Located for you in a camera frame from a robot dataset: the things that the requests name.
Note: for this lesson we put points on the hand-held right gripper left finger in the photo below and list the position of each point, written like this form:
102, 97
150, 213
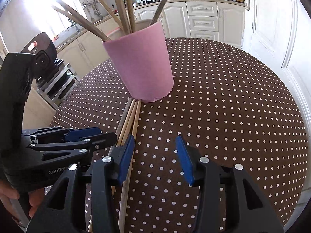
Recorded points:
126, 160

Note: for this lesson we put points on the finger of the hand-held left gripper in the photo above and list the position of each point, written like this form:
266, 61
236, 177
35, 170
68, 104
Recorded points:
104, 139
82, 133

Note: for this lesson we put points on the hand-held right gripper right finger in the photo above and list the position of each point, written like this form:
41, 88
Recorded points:
185, 160

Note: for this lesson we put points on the long wooden chopstick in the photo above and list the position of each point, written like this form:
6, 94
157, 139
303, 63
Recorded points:
131, 119
122, 119
126, 119
136, 119

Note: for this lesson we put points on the pink cup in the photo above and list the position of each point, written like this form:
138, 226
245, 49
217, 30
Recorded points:
141, 65

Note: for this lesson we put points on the bunch of wooden chopsticks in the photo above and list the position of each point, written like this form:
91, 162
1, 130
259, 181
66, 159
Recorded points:
121, 9

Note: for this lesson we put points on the person's left hand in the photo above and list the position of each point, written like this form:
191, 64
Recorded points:
9, 194

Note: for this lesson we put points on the metal rack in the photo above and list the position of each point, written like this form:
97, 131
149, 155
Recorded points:
54, 87

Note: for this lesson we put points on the brown polka dot tablecloth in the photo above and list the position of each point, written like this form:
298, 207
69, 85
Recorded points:
218, 102

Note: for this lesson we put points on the steel faucet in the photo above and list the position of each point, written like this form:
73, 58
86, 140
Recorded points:
73, 24

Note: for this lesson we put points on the kitchen window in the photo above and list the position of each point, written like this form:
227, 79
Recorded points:
48, 7

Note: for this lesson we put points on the cream drawer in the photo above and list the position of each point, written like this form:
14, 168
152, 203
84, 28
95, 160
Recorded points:
203, 23
203, 8
203, 35

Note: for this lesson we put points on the cream lower kitchen cabinets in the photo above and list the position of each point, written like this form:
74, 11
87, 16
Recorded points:
175, 17

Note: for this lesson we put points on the gas stove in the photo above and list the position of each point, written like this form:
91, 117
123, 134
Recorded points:
148, 1

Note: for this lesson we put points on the white door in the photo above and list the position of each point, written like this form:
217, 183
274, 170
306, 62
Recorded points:
267, 29

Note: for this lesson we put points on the hanging utensil rail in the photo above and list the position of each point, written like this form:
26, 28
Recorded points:
91, 6

